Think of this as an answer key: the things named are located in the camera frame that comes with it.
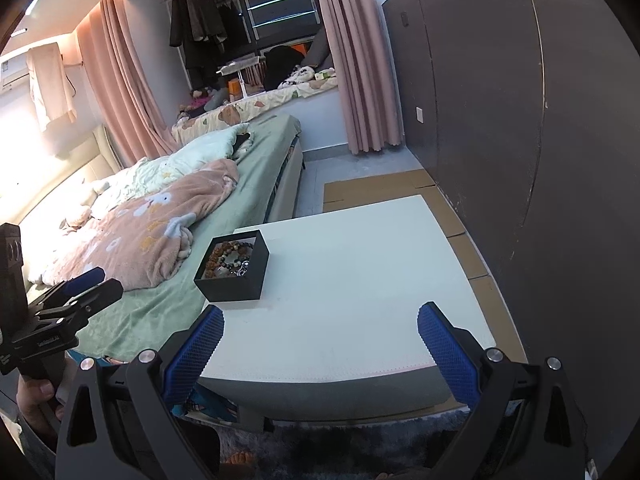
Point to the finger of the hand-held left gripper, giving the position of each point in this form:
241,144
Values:
87,276
102,292

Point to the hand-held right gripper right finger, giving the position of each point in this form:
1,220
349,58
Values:
447,345

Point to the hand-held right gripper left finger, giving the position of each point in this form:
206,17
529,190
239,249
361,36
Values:
195,350

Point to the black jewelry box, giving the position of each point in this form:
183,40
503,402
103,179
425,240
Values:
235,287

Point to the person's left hand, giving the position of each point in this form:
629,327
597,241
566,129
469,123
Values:
35,402

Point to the colourful printed cloth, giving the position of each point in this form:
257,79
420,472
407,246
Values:
210,407

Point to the pink flowered blanket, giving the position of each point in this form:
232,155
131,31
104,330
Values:
140,230

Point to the person's foot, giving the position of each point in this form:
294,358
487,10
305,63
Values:
240,460

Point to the light green quilt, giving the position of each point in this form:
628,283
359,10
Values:
200,152

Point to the flat cardboard sheet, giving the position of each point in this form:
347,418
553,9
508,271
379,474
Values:
380,185

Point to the bed with green sheet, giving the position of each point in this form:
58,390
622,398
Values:
250,180

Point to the pink curtain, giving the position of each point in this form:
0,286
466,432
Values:
120,75
360,60

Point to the white air conditioner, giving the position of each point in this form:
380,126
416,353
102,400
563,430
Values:
12,77

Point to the leaf print quilt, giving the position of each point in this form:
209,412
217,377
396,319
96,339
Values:
225,112

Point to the dark brown wardrobe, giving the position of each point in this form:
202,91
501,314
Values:
475,110

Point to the white drying rack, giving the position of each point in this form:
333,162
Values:
242,65

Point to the dark hanging coat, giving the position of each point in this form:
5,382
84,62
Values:
197,15

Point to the black cushion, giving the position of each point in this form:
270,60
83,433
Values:
282,65

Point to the white plush toy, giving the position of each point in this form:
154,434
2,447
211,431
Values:
297,76

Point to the grey pillow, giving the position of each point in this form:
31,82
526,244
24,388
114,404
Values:
320,50

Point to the dark framed window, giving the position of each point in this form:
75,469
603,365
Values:
280,5

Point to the white wall socket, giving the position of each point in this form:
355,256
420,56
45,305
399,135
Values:
420,114

